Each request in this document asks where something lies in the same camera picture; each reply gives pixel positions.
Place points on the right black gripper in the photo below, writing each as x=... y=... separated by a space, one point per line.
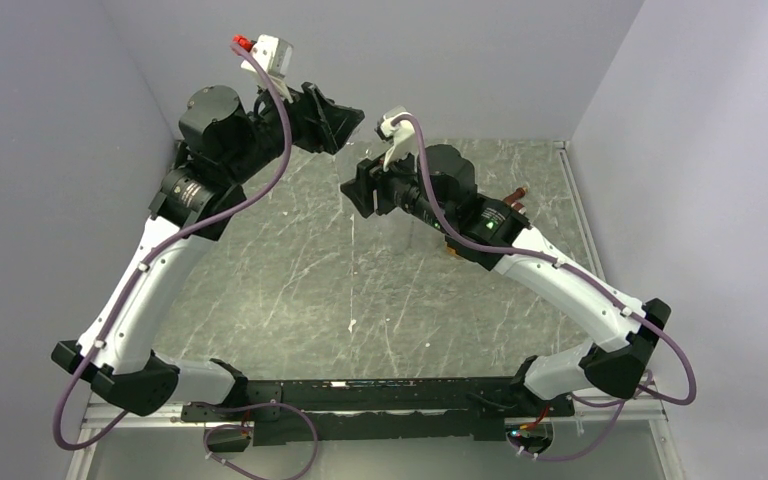
x=361 y=188

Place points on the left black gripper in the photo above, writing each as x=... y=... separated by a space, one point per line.
x=322 y=124

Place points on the clear plastic bottle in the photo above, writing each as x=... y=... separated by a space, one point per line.
x=404 y=234
x=357 y=148

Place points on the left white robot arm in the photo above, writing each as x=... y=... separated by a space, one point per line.
x=223 y=146

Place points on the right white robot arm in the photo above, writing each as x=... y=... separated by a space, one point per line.
x=622 y=330

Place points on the brown pipe fitting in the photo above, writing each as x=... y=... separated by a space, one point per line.
x=514 y=200

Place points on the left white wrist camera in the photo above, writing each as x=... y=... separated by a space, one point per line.
x=272 y=54

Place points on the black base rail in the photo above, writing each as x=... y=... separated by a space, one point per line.
x=479 y=408

